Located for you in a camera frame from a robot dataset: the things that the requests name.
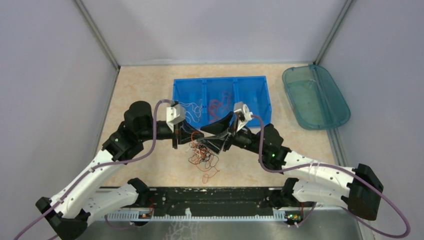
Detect orange cable bundle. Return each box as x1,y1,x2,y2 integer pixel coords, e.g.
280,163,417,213
186,131,221,185

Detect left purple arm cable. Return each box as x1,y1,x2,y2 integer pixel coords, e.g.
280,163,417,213
13,98,175,240

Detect blue three-compartment bin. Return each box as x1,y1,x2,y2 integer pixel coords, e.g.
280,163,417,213
172,75,272,129

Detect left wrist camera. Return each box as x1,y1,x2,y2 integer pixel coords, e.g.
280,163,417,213
166,103,186,132

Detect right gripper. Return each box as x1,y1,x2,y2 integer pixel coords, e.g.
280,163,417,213
197,111,265,155

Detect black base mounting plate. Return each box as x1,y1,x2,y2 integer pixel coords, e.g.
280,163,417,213
118,186,316,218

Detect orange thin cable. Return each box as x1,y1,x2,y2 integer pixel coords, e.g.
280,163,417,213
207,91,234,121

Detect white thin cable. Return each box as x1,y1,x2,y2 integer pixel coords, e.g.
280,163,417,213
182,99,204,125

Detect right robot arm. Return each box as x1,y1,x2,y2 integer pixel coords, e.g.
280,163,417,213
199,112,384,221

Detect teal transparent plastic lid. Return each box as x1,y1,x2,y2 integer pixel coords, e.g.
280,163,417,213
281,64,351,130

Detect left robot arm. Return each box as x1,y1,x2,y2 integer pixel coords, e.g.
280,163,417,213
36,100,195,240

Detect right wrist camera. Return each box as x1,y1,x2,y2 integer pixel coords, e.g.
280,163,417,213
233,101,253,132

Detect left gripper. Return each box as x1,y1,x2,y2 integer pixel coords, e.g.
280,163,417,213
138,119,205,149

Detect aluminium front rail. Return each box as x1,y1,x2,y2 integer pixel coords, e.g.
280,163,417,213
67,186,370,222

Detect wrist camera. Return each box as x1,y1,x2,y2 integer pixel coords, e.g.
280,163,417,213
233,101,253,132
166,103,186,132

